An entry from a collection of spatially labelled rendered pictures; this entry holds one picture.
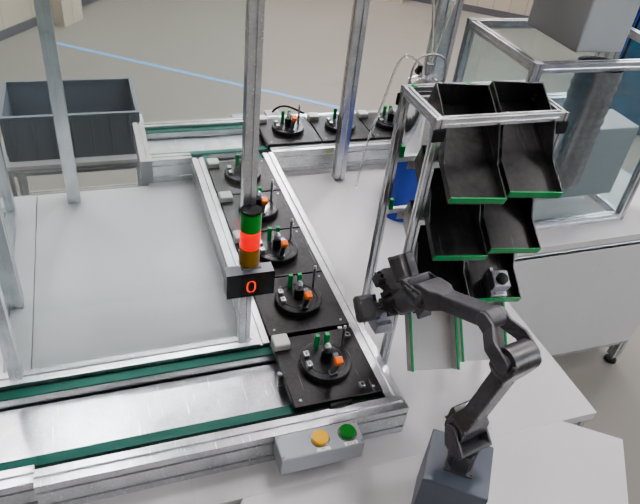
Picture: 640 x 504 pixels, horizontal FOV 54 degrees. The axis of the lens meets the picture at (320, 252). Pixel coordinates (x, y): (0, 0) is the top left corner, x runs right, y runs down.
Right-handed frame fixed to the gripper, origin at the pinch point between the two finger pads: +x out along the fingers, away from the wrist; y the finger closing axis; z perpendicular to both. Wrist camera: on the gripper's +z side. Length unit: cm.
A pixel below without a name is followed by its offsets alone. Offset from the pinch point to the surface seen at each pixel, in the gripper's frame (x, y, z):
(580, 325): 85, -146, -19
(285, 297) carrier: 38.7, 9.9, 9.1
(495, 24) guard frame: 37, -92, 100
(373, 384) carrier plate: 15.4, -1.6, -19.0
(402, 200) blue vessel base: 66, -54, 42
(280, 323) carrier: 35.1, 14.1, 1.7
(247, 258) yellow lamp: 7.2, 29.3, 16.8
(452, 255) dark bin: -14.9, -12.8, 8.3
